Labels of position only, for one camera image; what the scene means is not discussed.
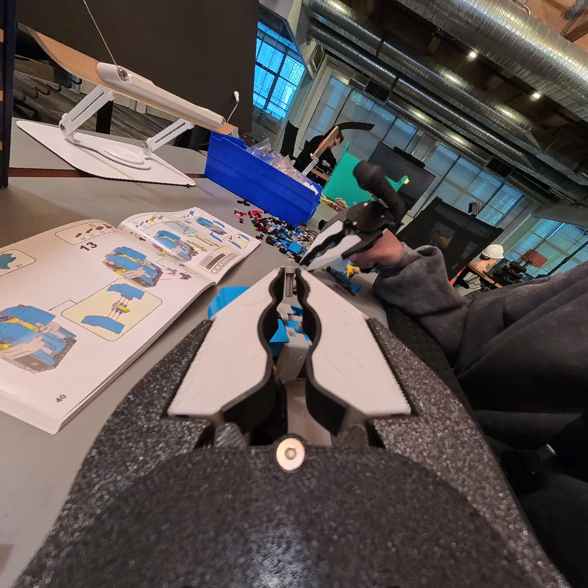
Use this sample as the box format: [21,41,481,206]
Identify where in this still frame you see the teal green plastic bin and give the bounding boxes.
[322,142,409,209]

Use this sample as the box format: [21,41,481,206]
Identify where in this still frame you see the black partition panel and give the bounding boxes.
[16,0,260,136]

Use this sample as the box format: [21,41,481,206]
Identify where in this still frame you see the person's dark grey clothing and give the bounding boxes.
[386,264,588,588]

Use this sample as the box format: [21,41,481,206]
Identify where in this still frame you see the blue plastic bin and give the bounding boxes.
[204,131,322,226]

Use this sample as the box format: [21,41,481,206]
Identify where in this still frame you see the black wall screen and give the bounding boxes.
[367,142,437,209]

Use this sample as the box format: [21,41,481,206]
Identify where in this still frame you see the open instruction booklet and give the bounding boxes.
[0,207,262,435]

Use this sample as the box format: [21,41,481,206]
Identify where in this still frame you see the wooden laptop stand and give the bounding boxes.
[308,122,375,173]

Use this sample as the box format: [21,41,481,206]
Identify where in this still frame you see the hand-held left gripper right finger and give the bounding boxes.
[296,269,412,437]

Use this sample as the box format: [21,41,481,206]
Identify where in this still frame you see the grey desk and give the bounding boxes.
[0,119,389,588]

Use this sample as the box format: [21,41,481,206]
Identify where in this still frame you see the person's right forearm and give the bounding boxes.
[373,246,469,322]

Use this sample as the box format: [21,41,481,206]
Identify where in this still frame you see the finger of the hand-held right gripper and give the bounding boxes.
[300,220,347,266]
[307,230,386,273]

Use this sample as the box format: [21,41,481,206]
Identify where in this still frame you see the person's right hand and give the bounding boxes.
[354,230,407,274]

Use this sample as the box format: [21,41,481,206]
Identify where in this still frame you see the white laptop stand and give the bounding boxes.
[16,23,237,187]

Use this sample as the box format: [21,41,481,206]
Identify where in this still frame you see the clear bags in bin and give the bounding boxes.
[246,140,322,194]

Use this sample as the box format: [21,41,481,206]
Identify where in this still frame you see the pile of loose bricks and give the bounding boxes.
[232,200,366,295]

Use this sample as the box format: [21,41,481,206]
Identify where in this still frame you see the blue brick toy car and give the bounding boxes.
[207,286,318,382]

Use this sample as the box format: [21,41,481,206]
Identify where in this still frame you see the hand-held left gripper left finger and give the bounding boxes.
[168,268,285,435]

